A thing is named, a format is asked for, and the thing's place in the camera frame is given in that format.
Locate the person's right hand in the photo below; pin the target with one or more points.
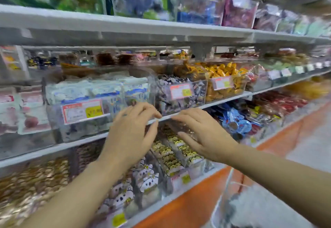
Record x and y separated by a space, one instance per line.
209 134

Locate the person's left hand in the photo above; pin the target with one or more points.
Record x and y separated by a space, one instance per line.
126 137

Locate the person's left thumb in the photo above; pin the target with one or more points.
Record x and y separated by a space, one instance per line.
151 137

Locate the person's right thumb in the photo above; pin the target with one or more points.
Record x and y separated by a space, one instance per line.
190 141

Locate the person's left forearm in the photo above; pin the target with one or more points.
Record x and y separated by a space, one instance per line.
75 199

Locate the person's right forearm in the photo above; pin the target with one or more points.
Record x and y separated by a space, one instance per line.
281 181

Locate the pile of yellow-face candies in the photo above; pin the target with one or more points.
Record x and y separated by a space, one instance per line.
173 155

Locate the pile of cow-face candies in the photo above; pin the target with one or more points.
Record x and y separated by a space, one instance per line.
142 181

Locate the clear bin of black-white candies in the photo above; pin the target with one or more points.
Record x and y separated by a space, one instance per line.
181 96

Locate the pile of blue round packets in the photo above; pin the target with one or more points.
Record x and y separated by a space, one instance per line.
232 122

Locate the red and yellow price label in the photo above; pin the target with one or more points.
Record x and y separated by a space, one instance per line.
82 111
221 83
181 91

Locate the white metal shelf board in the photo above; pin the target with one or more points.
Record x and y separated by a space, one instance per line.
64 145
129 26
165 199

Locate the orange shelf base panel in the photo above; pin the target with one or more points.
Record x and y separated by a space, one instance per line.
196 204

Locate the clear bin of yellow candies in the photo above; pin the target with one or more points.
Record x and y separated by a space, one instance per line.
225 80

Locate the clear bin of blue-white packets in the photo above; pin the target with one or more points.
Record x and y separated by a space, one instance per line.
85 101

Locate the clear plastic bag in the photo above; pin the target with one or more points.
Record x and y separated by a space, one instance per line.
248 204

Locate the clear bin of red-white candies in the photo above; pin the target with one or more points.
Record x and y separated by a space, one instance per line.
257 78

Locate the pile of red packets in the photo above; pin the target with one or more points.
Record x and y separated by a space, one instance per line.
279 103

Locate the pile of white-pink packets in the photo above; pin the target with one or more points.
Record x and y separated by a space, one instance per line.
25 111

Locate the pile of yellow packets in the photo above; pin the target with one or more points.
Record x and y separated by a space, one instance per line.
307 89

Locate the pile of gold coin candies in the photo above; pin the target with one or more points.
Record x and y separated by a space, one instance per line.
31 184

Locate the clear bin of mixed sweets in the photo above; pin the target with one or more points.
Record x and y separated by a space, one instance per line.
199 5

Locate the clear bin of pink sweets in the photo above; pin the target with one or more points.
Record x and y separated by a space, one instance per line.
239 12

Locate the row of pale green bins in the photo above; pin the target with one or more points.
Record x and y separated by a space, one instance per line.
294 22

